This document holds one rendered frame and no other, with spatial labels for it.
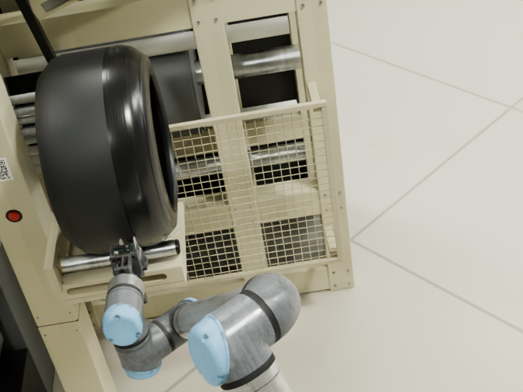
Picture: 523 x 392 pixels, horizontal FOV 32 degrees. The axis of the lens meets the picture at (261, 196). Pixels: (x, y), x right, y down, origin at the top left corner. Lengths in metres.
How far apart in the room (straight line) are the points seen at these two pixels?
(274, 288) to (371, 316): 1.85
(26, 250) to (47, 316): 0.27
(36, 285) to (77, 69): 0.72
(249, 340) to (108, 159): 0.78
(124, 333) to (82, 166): 0.44
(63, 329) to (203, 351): 1.29
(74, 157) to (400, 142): 2.37
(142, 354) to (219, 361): 0.58
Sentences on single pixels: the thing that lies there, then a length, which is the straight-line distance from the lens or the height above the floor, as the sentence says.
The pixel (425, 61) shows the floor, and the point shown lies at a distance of 4.96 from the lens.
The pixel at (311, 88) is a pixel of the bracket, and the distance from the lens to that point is 2.98.
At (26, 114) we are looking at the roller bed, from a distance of 2.87.
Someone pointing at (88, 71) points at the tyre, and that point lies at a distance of 2.36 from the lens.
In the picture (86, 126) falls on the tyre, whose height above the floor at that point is 1.38.
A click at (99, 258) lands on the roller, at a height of 0.92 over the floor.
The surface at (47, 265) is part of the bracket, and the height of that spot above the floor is 0.95.
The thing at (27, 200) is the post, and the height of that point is 1.11.
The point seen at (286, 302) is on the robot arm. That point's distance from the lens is 1.69.
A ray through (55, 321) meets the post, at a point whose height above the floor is 0.63.
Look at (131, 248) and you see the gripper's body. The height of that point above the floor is 1.10.
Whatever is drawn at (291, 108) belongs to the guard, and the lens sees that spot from 2.87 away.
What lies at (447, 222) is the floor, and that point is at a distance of 3.91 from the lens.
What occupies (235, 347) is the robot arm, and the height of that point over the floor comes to 1.37.
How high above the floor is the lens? 2.57
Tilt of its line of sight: 39 degrees down
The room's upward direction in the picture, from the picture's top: 10 degrees counter-clockwise
